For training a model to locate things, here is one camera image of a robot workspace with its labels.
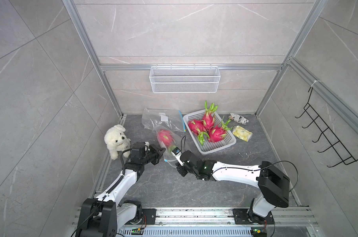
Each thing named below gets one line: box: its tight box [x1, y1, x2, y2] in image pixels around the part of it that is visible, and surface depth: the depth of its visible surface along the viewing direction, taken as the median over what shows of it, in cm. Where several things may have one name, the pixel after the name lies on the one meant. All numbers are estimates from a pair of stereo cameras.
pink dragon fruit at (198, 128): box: [187, 118, 211, 146], surface depth 103 cm
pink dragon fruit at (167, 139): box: [157, 128, 177, 154], surface depth 95 cm
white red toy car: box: [228, 113, 250, 125], surface depth 116 cm
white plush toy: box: [103, 124, 131, 160], surface depth 86 cm
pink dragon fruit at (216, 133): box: [208, 116, 233, 143], surface depth 97 cm
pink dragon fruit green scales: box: [202, 100, 219, 131], surface depth 106 cm
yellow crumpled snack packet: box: [232, 125, 253, 143], surface depth 106 cm
